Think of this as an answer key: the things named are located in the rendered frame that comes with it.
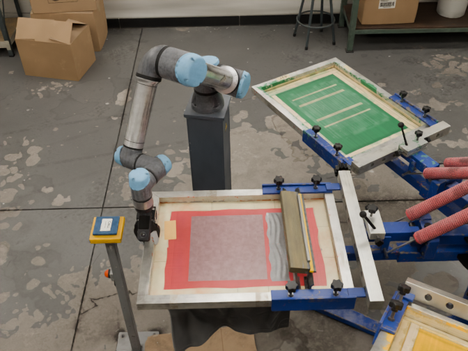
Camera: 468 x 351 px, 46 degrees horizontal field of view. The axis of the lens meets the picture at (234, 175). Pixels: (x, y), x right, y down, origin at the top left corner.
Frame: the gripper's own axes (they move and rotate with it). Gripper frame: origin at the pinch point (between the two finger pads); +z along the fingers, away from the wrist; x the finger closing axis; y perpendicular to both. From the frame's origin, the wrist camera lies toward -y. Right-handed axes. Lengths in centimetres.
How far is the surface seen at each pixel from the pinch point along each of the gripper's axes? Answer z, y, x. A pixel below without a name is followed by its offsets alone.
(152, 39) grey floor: 97, 355, 41
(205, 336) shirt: 33.3, -21.1, -21.0
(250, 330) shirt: 29, -22, -39
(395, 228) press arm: -6, -1, -96
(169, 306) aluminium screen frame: 0.9, -29.1, -9.8
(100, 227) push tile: 1.1, 10.8, 21.2
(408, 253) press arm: 7, -3, -103
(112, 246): 12.2, 10.2, 18.1
